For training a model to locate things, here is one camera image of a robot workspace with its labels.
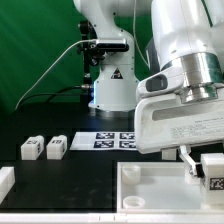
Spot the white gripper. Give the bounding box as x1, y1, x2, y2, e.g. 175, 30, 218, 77
134, 72, 224, 178

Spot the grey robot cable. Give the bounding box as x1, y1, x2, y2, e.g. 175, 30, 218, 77
14, 39, 98, 111

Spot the black base cable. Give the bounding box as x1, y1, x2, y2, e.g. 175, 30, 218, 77
18, 84, 94, 107

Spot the white sheet with tags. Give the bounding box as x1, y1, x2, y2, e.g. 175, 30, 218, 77
70, 132, 136, 151

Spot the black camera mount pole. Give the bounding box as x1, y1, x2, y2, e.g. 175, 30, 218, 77
77, 20, 104, 103

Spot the white U-shaped obstacle fence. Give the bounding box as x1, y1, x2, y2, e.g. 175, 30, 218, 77
0, 167, 224, 224

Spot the white square table top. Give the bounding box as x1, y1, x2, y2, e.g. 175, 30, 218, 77
117, 162, 224, 214

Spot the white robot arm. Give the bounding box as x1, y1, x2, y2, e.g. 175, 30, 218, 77
73, 0, 224, 178

